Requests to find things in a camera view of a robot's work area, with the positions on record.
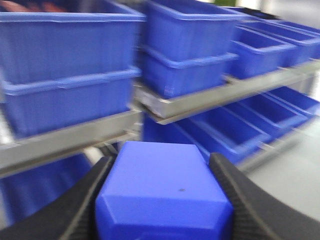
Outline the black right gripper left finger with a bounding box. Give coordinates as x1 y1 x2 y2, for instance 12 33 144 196
0 156 114 240

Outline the blue plastic block part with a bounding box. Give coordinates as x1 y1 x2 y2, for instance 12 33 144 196
95 141 233 240

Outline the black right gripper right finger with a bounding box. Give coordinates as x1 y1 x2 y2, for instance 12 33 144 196
208 152 320 240

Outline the blue stacked bin lower left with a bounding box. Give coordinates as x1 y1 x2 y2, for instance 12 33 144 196
0 66 141 139

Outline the steel wheeled shelf cart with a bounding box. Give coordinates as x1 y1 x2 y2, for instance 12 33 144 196
135 59 320 166

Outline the blue stacked bin lower centre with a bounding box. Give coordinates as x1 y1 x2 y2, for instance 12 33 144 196
141 47 239 99

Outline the blue stacked bin upper centre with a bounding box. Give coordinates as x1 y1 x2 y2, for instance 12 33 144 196
144 0 249 61

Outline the blue stacked bin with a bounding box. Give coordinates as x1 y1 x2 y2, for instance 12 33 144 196
0 66 141 139
144 0 249 61
141 47 239 99
0 0 146 85

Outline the blue stacked bin upper left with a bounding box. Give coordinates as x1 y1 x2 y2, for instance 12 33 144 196
0 0 146 85

